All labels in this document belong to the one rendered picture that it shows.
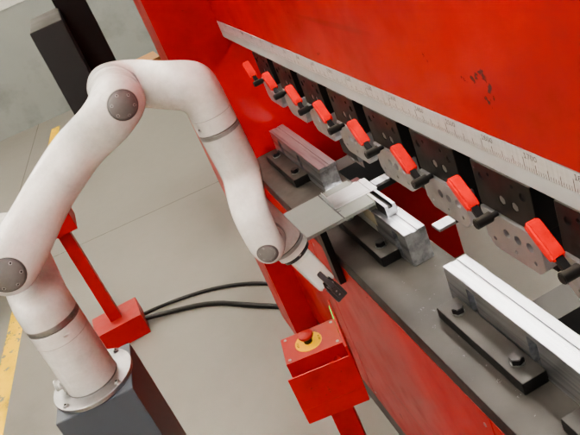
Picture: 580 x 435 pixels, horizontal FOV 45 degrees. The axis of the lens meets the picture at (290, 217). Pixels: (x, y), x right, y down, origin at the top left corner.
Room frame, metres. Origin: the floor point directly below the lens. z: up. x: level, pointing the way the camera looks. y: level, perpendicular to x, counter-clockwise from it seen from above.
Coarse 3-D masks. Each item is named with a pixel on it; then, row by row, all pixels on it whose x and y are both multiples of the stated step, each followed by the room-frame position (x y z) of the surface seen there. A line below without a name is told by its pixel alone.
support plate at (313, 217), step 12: (324, 192) 1.74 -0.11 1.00; (312, 204) 1.70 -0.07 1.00; (324, 204) 1.68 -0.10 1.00; (348, 204) 1.62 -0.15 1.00; (360, 204) 1.60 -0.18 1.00; (372, 204) 1.58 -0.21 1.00; (288, 216) 1.69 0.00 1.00; (300, 216) 1.67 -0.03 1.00; (312, 216) 1.64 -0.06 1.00; (324, 216) 1.61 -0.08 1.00; (336, 216) 1.59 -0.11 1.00; (348, 216) 1.56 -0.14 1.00; (300, 228) 1.60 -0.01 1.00; (312, 228) 1.58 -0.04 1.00; (324, 228) 1.55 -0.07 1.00
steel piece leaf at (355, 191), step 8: (352, 184) 1.71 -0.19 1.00; (360, 184) 1.70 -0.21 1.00; (336, 192) 1.71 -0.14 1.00; (344, 192) 1.69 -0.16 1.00; (352, 192) 1.67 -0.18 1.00; (360, 192) 1.65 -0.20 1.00; (368, 192) 1.63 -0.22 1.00; (328, 200) 1.65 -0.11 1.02; (336, 200) 1.66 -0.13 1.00; (344, 200) 1.64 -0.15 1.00; (352, 200) 1.63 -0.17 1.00; (336, 208) 1.62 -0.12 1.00
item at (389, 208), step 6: (372, 192) 1.64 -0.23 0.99; (378, 192) 1.61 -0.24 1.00; (378, 198) 1.60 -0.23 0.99; (384, 198) 1.58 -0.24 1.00; (378, 204) 1.57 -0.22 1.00; (384, 204) 1.55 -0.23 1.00; (390, 204) 1.54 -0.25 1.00; (384, 210) 1.54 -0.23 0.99; (390, 210) 1.53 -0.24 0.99; (396, 210) 1.53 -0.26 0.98
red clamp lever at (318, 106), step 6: (318, 102) 1.57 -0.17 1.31; (318, 108) 1.55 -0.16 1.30; (324, 108) 1.55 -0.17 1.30; (318, 114) 1.55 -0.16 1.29; (324, 114) 1.54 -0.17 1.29; (330, 114) 1.54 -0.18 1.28; (324, 120) 1.53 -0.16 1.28; (330, 120) 1.53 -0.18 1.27; (330, 126) 1.52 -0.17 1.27; (336, 126) 1.51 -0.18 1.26; (342, 126) 1.51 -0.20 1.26; (330, 132) 1.50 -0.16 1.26; (336, 132) 1.51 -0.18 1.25
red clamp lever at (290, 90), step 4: (284, 88) 1.77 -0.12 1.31; (288, 88) 1.76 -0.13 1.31; (292, 88) 1.76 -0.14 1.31; (288, 92) 1.75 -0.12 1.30; (292, 92) 1.75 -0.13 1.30; (296, 92) 1.74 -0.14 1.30; (292, 96) 1.74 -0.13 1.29; (296, 96) 1.74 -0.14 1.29; (292, 100) 1.74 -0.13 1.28; (296, 100) 1.73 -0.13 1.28; (300, 100) 1.73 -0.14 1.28; (296, 104) 1.73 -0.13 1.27; (300, 104) 1.72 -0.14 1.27; (300, 108) 1.71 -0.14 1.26; (304, 108) 1.70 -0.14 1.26; (308, 108) 1.70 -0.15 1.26; (312, 108) 1.71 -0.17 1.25; (300, 112) 1.70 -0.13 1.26; (304, 112) 1.70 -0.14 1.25; (300, 116) 1.70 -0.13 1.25
